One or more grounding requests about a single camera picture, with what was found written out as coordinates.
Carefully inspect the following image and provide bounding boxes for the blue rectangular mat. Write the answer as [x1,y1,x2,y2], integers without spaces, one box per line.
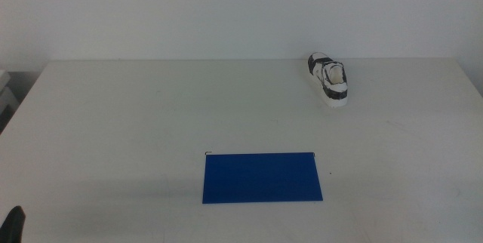
[202,152,325,205]

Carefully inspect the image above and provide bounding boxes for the black and white sneaker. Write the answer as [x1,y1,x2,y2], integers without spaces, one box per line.
[306,51,349,109]

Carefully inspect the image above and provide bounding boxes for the white shelf unit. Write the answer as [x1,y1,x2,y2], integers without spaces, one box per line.
[0,69,20,116]

